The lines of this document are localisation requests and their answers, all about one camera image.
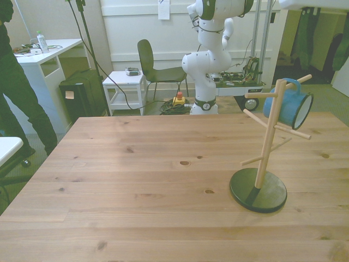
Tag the orange sticky note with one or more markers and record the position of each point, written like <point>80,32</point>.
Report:
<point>69,95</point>

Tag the clear plastic bottle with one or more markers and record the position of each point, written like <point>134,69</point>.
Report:
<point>43,42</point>

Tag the white desk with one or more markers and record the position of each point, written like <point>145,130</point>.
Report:
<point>49,62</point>

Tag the black tripod stand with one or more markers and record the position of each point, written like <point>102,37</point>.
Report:
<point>91,54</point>

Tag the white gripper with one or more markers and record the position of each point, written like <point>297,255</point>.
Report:
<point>313,3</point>

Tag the grey handheld device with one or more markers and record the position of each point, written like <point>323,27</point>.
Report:
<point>132,71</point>

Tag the blue enamel mug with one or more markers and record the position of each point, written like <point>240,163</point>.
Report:
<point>283,109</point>

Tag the black computer case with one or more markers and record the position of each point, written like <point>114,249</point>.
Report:
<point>81,95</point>

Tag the white seat office chair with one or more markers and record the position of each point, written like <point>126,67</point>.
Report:
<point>8,152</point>

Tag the wooden mug tree black base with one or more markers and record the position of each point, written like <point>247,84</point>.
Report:
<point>259,196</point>

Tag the person in dark clothes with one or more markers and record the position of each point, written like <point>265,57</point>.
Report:
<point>16,90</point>

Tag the yellow emergency stop button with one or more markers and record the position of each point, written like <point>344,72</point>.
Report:
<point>179,99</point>

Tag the wheeled equipment cart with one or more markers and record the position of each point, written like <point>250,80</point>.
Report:
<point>245,82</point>

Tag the dark wooden chair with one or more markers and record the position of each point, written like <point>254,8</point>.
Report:
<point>152,65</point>

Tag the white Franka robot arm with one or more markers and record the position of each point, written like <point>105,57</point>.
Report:
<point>207,62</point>

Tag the white side table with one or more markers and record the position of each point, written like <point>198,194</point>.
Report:
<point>122,82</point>

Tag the white paper sheet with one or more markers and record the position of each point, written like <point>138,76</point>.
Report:
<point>164,9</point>

